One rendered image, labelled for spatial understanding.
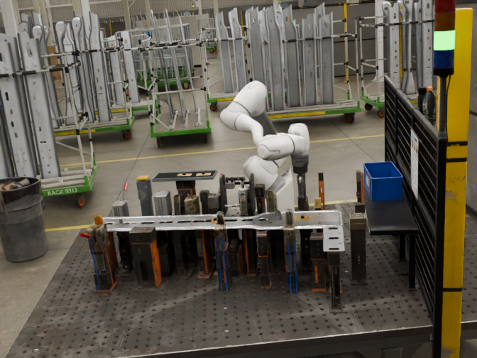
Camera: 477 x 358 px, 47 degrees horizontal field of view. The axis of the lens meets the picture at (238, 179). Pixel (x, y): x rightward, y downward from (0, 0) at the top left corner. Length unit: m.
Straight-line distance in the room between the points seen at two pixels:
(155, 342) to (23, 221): 3.05
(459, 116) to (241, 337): 1.28
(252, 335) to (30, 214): 3.30
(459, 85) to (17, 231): 4.18
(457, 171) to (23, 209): 3.98
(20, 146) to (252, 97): 4.34
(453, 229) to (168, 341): 1.30
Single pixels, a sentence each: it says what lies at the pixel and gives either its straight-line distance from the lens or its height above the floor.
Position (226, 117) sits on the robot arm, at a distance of 3.15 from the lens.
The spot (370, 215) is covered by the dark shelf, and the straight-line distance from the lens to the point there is 2.84.
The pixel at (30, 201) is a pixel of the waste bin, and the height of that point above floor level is 0.57.
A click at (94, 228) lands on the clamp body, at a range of 2.93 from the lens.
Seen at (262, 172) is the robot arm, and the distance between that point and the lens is 3.61.
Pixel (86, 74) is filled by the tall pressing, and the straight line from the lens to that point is 10.71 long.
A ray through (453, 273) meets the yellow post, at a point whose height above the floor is 0.94.
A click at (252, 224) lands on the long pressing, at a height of 1.00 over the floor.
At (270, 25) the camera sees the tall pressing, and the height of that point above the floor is 1.76.
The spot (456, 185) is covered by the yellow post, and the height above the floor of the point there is 1.33.
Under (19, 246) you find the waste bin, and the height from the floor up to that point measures 0.16.
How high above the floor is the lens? 2.06
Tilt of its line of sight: 17 degrees down
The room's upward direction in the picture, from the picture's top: 5 degrees counter-clockwise
